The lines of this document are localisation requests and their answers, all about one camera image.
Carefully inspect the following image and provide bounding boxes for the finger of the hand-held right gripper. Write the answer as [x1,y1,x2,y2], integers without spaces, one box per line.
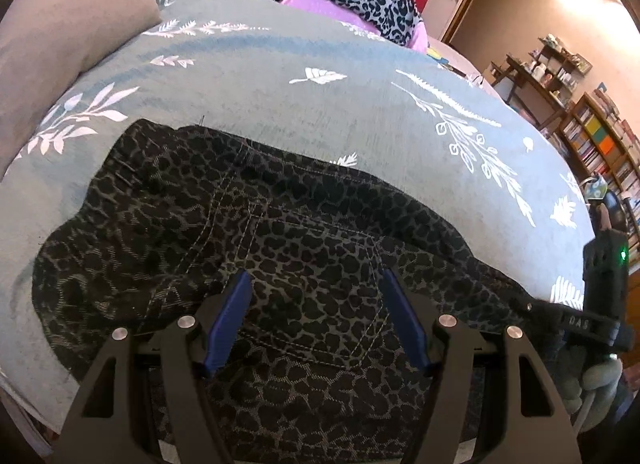
[505,293,562,328]

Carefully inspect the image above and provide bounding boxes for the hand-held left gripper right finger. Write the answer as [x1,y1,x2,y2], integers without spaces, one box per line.
[380,268,583,464]

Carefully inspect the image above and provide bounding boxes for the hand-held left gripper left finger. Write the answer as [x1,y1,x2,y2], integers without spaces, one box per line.
[52,270,253,464]

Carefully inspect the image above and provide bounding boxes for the dark leopard print pants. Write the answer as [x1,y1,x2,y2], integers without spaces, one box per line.
[31,118,566,464]

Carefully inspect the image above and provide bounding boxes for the person's right forearm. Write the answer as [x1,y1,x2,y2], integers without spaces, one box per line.
[592,379,638,432]

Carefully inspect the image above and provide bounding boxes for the person's right hand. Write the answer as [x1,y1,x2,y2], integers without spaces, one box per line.
[559,348,624,433]

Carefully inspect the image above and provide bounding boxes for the black chair with patterned cloth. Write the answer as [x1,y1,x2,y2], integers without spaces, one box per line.
[582,173,632,236]

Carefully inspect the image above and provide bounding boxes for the wooden bookshelf with books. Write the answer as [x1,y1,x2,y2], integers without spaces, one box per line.
[552,87,640,265]

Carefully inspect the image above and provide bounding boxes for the blue-grey leaf print blanket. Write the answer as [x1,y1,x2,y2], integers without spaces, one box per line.
[0,0,596,445]

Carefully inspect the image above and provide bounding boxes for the wooden table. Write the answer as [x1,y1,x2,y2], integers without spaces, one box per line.
[490,54,571,125]

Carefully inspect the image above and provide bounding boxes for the wooden shelf with small items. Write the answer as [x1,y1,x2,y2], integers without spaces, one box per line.
[535,33,593,95]

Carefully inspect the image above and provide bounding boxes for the pale pink bed sheet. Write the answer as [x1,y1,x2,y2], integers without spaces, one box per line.
[440,39,508,102]

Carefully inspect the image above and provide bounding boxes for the grey pillow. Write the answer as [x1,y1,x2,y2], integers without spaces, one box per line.
[0,0,163,175]

